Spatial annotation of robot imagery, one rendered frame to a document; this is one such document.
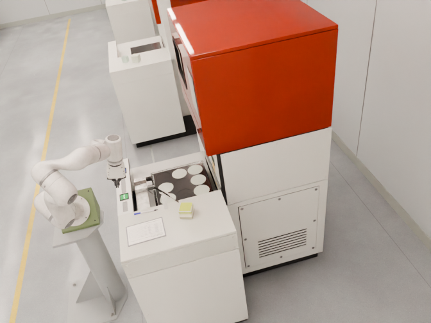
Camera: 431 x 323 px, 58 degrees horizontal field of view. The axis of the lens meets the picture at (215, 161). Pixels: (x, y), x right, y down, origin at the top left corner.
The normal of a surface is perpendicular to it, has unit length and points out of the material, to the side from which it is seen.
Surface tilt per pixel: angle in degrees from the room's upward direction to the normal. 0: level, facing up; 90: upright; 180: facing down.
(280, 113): 90
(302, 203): 90
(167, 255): 90
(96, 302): 0
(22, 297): 0
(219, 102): 90
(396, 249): 0
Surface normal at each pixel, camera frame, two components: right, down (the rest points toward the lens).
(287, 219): 0.23, 0.58
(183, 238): -0.12, -0.78
